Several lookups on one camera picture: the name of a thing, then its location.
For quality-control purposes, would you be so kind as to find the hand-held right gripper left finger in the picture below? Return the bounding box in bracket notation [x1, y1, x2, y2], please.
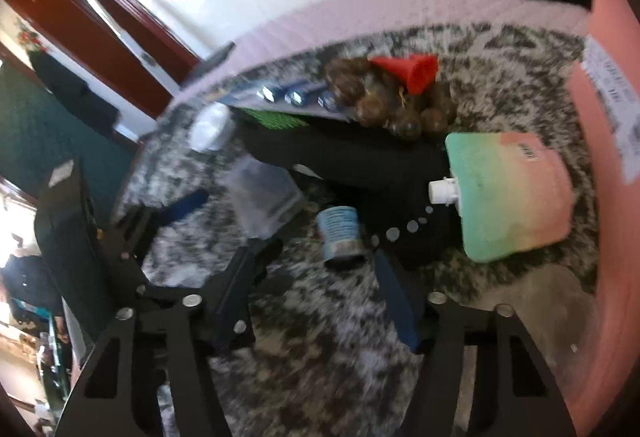
[55, 237, 284, 437]

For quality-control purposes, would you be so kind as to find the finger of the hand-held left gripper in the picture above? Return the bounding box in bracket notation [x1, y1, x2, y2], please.
[107, 226, 157, 271]
[116, 189, 211, 239]

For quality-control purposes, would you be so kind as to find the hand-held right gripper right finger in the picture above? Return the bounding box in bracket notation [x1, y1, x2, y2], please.
[370, 204, 576, 437]

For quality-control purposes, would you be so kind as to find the pastel green pink spout pouch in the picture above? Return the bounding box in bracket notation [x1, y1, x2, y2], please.
[428, 131, 575, 265]

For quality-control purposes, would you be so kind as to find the clear plastic box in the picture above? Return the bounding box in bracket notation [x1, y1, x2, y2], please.
[219, 156, 307, 239]

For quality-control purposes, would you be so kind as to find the small blue label can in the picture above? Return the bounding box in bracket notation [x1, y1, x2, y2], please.
[316, 206, 367, 269]

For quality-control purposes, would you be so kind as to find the black white speckled blanket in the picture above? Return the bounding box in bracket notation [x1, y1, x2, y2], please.
[117, 23, 601, 437]

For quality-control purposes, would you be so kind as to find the green mesh pad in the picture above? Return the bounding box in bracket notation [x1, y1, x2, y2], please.
[239, 109, 307, 130]

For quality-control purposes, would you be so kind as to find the black fabric bag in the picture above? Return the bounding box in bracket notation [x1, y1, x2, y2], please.
[239, 115, 463, 270]

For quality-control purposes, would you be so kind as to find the dark hanging coat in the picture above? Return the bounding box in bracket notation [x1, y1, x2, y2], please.
[29, 51, 122, 144]

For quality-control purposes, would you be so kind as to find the black remote control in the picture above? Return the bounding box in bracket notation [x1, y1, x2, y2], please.
[181, 42, 237, 88]

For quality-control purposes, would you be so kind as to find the battery blister pack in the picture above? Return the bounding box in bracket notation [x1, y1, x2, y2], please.
[206, 80, 352, 118]

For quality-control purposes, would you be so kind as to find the dark red wooden door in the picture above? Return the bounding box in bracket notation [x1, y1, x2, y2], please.
[4, 0, 202, 120]

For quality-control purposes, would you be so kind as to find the pink quilted sheet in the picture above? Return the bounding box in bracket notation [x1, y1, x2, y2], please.
[165, 0, 640, 437]

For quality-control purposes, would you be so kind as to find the red cone cap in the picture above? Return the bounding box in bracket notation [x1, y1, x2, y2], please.
[369, 55, 440, 96]

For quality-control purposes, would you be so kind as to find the white printed paper label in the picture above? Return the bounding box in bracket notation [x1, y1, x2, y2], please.
[581, 36, 640, 184]

